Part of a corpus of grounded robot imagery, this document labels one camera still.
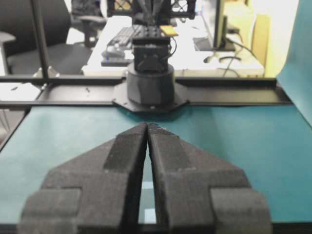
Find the black vertical frame post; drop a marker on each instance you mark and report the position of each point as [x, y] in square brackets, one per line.
[40, 37]

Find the black aluminium frame rail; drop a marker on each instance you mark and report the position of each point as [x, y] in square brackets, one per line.
[196, 91]

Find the black computer keyboard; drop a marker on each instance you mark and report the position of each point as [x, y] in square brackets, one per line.
[123, 38]

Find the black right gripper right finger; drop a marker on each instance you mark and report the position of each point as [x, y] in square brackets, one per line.
[199, 193]

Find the white office desk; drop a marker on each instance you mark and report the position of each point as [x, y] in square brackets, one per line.
[186, 61]

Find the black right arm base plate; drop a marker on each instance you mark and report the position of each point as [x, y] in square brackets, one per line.
[150, 100]

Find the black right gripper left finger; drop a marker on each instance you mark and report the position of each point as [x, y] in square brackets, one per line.
[98, 190]

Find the black office chair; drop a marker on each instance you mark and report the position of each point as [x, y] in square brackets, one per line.
[18, 40]

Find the teal backdrop sheet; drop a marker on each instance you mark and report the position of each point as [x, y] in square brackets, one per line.
[296, 75]

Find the black computer monitor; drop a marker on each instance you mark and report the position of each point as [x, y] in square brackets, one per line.
[215, 22]

